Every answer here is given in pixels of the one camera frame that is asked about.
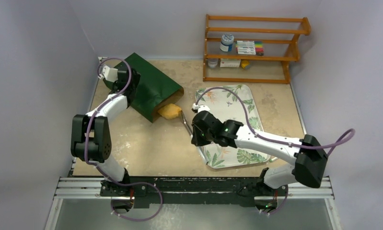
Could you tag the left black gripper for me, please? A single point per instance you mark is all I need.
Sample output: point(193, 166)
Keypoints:
point(136, 77)

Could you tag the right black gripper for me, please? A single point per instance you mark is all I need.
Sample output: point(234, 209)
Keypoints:
point(195, 131)

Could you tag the metal tongs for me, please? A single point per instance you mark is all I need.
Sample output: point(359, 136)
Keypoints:
point(185, 123)

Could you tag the green paper bag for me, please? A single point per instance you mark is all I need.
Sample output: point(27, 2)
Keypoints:
point(155, 89)

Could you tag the leaf pattern serving tray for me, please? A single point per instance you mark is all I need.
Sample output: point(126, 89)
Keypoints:
point(234, 102)

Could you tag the yellow fake bread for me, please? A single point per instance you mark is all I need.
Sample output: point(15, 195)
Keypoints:
point(170, 111)

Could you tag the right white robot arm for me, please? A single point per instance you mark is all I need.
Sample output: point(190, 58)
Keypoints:
point(304, 157)

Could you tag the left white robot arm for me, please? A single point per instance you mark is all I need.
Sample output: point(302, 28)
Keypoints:
point(90, 136)

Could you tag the small grey jar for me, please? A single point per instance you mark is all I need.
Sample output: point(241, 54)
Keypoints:
point(212, 63)

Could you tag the white small box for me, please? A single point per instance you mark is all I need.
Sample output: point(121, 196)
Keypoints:
point(229, 63)

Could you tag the small yellow object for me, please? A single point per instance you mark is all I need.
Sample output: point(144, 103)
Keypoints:
point(245, 64)

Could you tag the orange wooden shelf rack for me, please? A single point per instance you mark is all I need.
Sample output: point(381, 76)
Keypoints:
point(280, 37)

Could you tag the coloured marker set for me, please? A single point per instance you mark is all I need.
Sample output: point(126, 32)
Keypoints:
point(250, 48)

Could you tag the white jar blue lid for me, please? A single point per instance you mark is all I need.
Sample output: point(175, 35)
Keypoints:
point(227, 41)

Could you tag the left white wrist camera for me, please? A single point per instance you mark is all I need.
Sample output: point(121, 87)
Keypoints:
point(109, 74)

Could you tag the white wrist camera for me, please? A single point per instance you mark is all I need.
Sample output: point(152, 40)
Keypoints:
point(196, 108)
point(109, 74)

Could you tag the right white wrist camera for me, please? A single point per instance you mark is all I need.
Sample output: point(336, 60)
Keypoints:
point(196, 108)

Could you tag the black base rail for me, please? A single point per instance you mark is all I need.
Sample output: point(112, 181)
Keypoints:
point(242, 191)

